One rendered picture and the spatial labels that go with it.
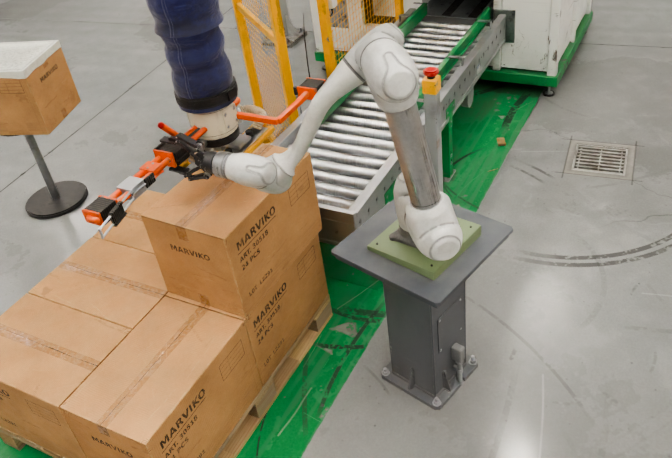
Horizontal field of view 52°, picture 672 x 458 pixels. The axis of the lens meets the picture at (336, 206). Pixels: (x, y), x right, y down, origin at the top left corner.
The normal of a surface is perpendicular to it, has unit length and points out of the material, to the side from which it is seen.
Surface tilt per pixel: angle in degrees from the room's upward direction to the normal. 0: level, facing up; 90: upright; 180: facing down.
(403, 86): 82
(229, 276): 90
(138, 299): 0
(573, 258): 0
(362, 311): 0
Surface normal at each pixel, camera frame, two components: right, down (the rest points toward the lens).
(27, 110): -0.17, 0.60
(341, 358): -0.12, -0.80
